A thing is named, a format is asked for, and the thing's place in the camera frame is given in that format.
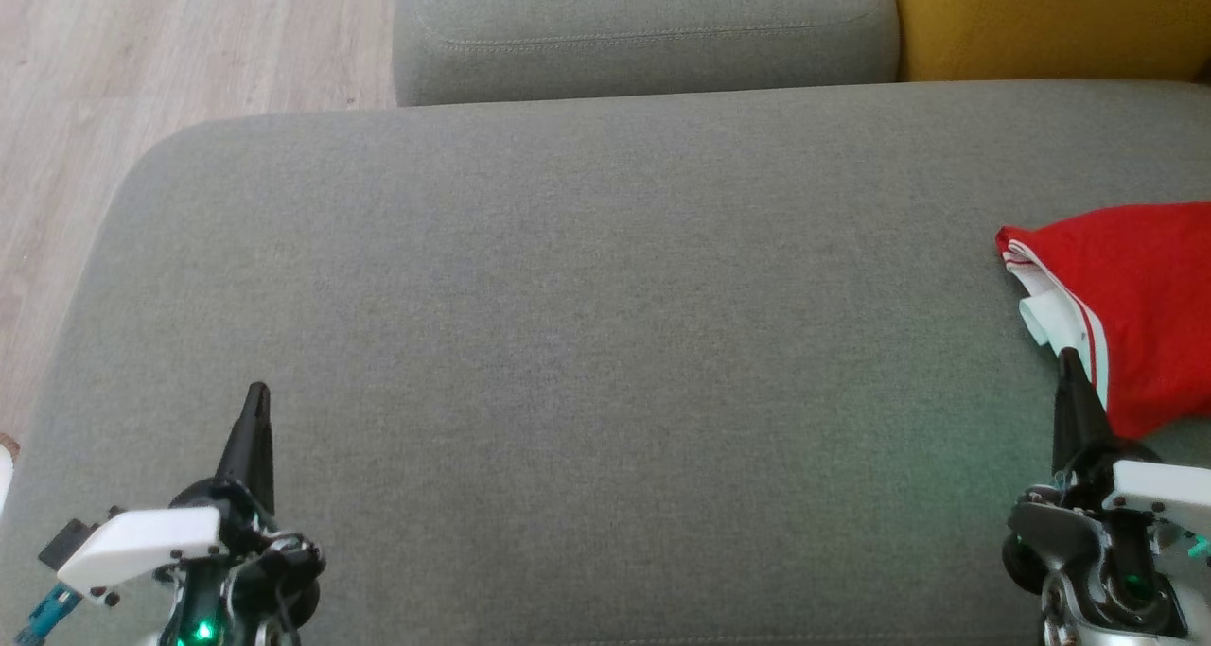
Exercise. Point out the red and white shirt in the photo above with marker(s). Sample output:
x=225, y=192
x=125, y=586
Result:
x=1145, y=296

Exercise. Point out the white brown-tipped object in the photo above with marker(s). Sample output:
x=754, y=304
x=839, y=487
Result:
x=6, y=471

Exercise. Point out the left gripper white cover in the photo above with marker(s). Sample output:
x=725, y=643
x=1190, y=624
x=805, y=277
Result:
x=142, y=537

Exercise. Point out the yellow sofa back cushion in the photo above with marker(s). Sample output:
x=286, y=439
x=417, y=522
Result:
x=1050, y=17

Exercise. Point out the grey sofa back cushion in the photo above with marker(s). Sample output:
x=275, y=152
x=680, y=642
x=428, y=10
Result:
x=643, y=31

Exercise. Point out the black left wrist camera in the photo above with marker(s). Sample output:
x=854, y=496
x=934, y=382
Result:
x=68, y=544

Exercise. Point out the grey sofa seat cushion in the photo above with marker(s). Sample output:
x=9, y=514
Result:
x=615, y=343

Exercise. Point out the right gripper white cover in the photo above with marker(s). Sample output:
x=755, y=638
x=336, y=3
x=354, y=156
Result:
x=1154, y=495

